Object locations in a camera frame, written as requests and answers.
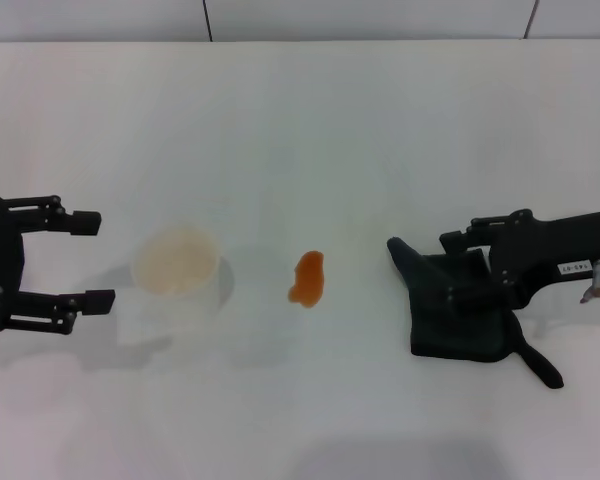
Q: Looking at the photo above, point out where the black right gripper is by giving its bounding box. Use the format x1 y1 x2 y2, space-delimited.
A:
439 206 600 310

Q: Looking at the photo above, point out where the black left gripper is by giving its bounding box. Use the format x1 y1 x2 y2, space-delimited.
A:
0 194 117 336

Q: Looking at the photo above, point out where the dark blue rag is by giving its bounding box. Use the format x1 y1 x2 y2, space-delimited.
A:
386 236 566 391

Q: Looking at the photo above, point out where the white paper cup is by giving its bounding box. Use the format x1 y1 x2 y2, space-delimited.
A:
117 225 237 347

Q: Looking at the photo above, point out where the brown water stain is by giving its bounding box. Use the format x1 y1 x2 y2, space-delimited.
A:
285 250 327 309

